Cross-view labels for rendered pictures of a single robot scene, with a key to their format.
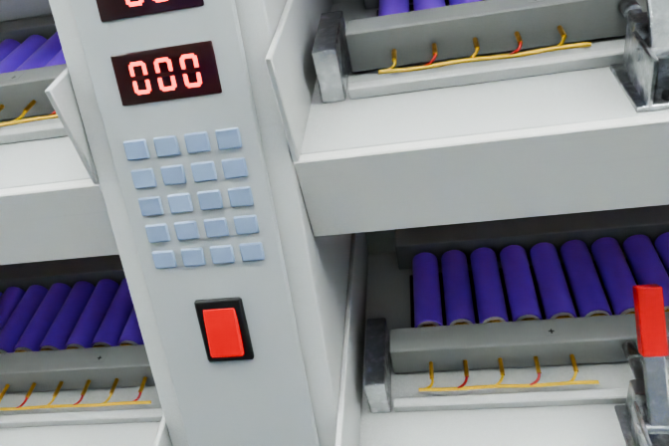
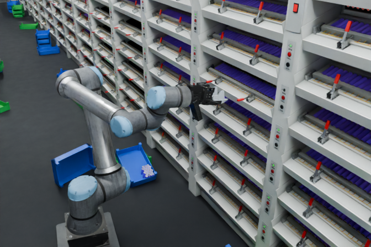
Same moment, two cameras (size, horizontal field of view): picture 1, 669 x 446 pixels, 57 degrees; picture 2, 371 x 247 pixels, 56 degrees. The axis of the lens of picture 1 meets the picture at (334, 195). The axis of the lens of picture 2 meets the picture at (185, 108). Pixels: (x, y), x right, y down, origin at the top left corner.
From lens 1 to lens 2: 1.14 m
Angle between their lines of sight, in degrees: 46
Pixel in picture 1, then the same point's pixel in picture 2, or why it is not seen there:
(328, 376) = (305, 19)
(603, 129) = not seen: outside the picture
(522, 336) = (339, 30)
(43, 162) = not seen: outside the picture
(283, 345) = (301, 12)
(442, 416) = (321, 37)
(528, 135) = not seen: outside the picture
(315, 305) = (306, 7)
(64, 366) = (279, 15)
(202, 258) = not seen: outside the picture
